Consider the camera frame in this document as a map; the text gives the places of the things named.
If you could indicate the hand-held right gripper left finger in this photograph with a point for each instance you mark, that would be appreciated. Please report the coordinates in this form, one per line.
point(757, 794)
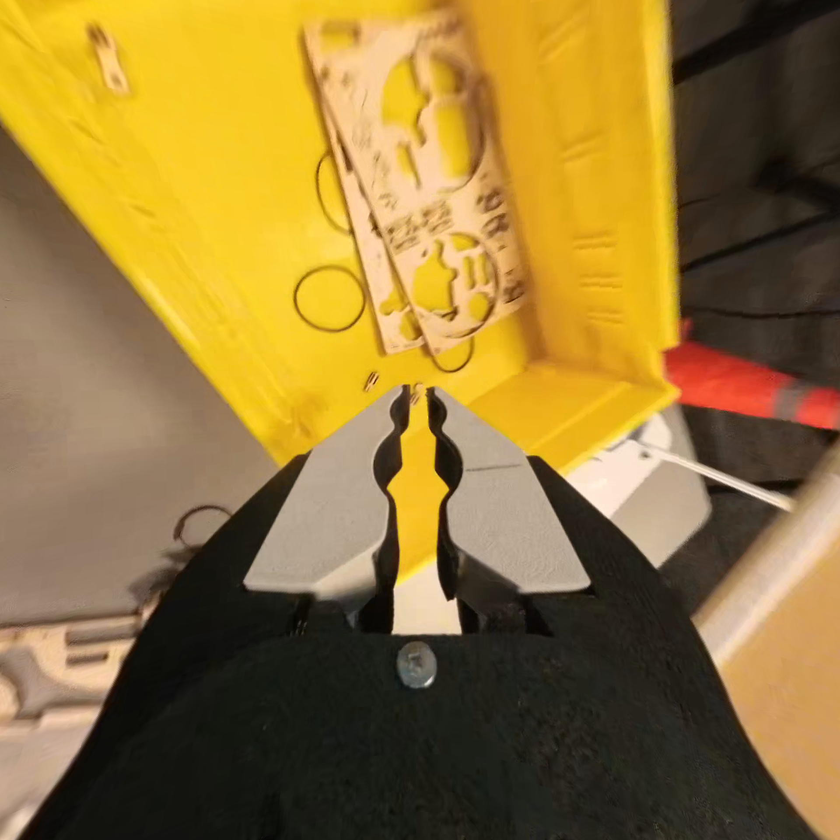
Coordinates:
point(328, 518)

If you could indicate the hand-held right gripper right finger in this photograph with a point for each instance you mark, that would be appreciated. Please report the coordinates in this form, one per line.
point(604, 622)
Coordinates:
point(512, 525)

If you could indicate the tiny wooden peg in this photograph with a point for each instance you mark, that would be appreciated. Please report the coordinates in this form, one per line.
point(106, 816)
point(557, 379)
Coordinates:
point(417, 392)
point(371, 381)

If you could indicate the yellow plastic bin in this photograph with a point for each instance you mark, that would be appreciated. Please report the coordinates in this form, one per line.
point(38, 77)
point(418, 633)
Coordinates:
point(229, 197)

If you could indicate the wooden wheel model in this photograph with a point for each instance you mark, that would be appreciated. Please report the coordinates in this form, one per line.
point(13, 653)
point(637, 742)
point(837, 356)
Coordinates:
point(39, 656)

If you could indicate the white stand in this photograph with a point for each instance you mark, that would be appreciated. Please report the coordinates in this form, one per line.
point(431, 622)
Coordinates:
point(656, 518)

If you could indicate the black rubber band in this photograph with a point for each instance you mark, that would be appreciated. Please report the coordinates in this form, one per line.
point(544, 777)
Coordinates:
point(295, 298)
point(178, 528)
point(471, 354)
point(318, 190)

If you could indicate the wooden sheet with round cut-outs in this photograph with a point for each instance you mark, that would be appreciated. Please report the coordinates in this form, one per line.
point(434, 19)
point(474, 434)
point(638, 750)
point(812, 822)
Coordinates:
point(371, 262)
point(341, 72)

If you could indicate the orange traffic cone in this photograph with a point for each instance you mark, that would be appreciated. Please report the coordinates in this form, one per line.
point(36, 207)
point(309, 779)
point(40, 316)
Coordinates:
point(735, 384)

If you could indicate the beige wooden board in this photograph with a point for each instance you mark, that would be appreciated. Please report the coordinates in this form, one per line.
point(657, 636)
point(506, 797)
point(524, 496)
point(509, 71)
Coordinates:
point(787, 656)

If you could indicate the slim wooden strip part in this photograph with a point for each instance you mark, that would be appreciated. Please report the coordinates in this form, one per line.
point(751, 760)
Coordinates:
point(110, 62)

